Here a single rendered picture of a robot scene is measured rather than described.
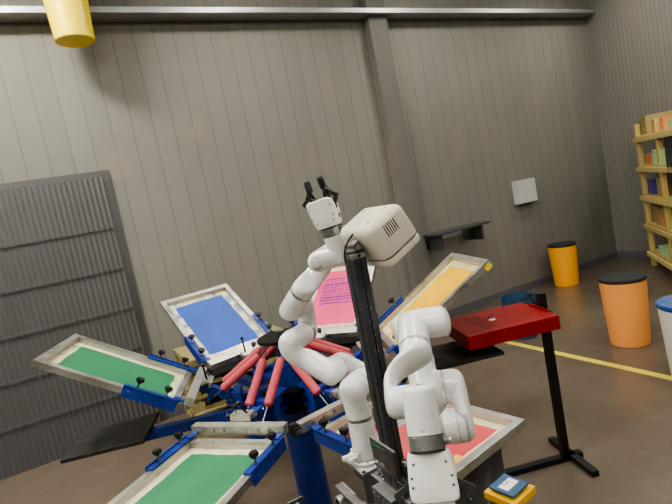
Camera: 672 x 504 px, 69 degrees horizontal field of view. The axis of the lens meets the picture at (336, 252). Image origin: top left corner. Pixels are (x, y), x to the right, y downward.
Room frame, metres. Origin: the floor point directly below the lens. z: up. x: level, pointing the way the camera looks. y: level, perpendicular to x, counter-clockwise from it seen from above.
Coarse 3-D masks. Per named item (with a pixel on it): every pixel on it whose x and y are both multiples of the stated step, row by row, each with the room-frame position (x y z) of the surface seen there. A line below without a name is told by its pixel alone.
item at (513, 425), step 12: (480, 408) 2.19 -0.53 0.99; (336, 420) 2.37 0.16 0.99; (492, 420) 2.11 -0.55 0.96; (504, 420) 2.06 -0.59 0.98; (516, 420) 2.02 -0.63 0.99; (504, 432) 1.94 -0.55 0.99; (516, 432) 1.97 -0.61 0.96; (492, 444) 1.87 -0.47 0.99; (504, 444) 1.92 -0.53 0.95; (468, 456) 1.82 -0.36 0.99; (480, 456) 1.82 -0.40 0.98; (456, 468) 1.76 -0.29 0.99; (468, 468) 1.77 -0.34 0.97
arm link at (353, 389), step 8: (360, 368) 1.75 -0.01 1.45; (352, 376) 1.68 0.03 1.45; (360, 376) 1.69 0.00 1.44; (344, 384) 1.65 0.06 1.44; (352, 384) 1.65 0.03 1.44; (360, 384) 1.66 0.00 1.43; (344, 392) 1.65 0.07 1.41; (352, 392) 1.64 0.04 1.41; (360, 392) 1.64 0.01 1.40; (368, 392) 1.69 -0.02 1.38; (344, 400) 1.66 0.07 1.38; (352, 400) 1.64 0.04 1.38; (360, 400) 1.64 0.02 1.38; (344, 408) 1.68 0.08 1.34; (352, 408) 1.65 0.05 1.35; (360, 408) 1.64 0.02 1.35; (368, 408) 1.66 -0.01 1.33; (352, 416) 1.65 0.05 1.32; (360, 416) 1.64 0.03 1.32; (368, 416) 1.66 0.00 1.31
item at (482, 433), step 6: (402, 426) 2.24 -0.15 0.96; (480, 426) 2.10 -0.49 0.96; (480, 432) 2.05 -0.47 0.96; (486, 432) 2.04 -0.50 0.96; (492, 432) 2.03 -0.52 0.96; (474, 438) 2.01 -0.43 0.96; (480, 438) 2.00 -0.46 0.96; (486, 438) 1.99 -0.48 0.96; (456, 444) 1.99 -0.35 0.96; (462, 444) 1.98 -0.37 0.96; (468, 444) 1.97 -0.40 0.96; (474, 444) 1.96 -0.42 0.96; (468, 450) 1.92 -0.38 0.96
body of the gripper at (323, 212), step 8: (320, 200) 1.63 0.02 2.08; (328, 200) 1.62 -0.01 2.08; (312, 208) 1.65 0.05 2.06; (320, 208) 1.64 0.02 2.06; (328, 208) 1.62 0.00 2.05; (336, 208) 1.63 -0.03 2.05; (312, 216) 1.66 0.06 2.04; (320, 216) 1.64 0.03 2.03; (328, 216) 1.63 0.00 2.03; (336, 216) 1.63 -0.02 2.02; (320, 224) 1.65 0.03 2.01; (328, 224) 1.64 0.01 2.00; (336, 224) 1.63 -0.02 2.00
